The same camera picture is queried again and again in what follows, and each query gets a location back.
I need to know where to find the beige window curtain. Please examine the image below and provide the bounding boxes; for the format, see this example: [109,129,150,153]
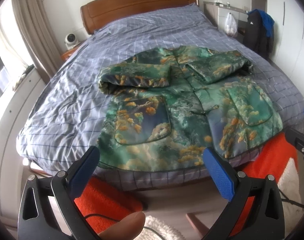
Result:
[12,0,63,83]

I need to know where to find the blue checked bed duvet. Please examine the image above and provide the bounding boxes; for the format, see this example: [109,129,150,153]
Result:
[17,4,304,191]

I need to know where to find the brown wooden headboard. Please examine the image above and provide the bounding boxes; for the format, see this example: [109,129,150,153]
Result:
[80,0,199,35]

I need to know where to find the small white desk fan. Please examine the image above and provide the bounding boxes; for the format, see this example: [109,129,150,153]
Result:
[65,33,79,50]

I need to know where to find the white plastic bag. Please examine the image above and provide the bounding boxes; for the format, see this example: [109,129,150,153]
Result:
[224,12,237,37]

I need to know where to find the green floral padded jacket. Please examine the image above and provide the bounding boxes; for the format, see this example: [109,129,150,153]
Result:
[97,46,283,172]

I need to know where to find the white wardrobe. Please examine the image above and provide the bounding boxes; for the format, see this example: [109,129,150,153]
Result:
[267,0,304,97]

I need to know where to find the black and blue hanging clothes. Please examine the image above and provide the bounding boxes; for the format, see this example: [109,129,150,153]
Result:
[243,9,275,59]

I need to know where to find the white bedside cabinet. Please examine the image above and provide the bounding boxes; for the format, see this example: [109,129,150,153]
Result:
[203,2,248,40]

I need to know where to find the orange knitted garment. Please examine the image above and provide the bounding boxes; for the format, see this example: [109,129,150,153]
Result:
[74,133,301,233]

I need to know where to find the wooden nightstand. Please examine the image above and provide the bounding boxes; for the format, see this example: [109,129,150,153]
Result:
[61,45,80,61]

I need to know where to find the left hand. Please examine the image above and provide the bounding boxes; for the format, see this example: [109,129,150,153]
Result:
[98,212,145,240]

